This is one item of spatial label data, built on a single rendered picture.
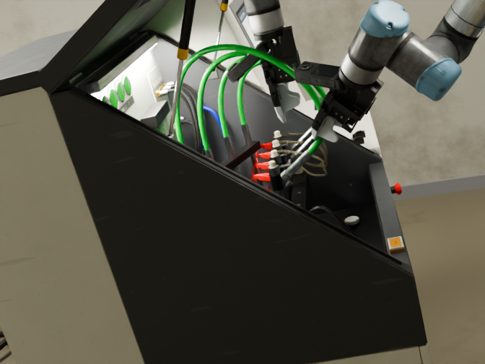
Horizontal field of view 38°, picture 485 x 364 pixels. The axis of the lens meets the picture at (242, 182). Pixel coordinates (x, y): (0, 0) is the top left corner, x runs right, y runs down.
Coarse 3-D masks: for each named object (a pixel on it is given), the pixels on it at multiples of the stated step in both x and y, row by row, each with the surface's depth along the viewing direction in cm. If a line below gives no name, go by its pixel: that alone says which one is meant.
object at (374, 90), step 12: (348, 84) 132; (360, 84) 132; (372, 84) 135; (336, 96) 138; (348, 96) 137; (360, 96) 135; (372, 96) 133; (336, 108) 139; (348, 108) 136; (360, 108) 137; (348, 120) 141; (360, 120) 142
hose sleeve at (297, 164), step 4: (304, 152) 153; (308, 152) 152; (300, 156) 153; (304, 156) 152; (308, 156) 152; (296, 160) 154; (300, 160) 153; (304, 160) 153; (292, 164) 155; (296, 164) 154; (300, 164) 154; (288, 168) 156; (292, 168) 155; (296, 168) 155; (288, 172) 156; (292, 172) 156
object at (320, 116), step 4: (324, 104) 139; (320, 108) 139; (324, 108) 139; (320, 112) 140; (324, 112) 140; (316, 116) 141; (320, 116) 140; (324, 116) 140; (316, 120) 142; (320, 120) 140; (312, 124) 144; (316, 124) 142; (320, 124) 143; (316, 128) 144
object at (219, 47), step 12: (204, 48) 153; (216, 48) 152; (228, 48) 150; (240, 48) 149; (252, 48) 148; (192, 60) 156; (276, 60) 146; (288, 72) 146; (180, 84) 160; (312, 96) 146; (180, 132) 166
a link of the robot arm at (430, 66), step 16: (400, 48) 121; (416, 48) 121; (432, 48) 121; (448, 48) 124; (400, 64) 122; (416, 64) 120; (432, 64) 120; (448, 64) 120; (416, 80) 122; (432, 80) 120; (448, 80) 119; (432, 96) 122
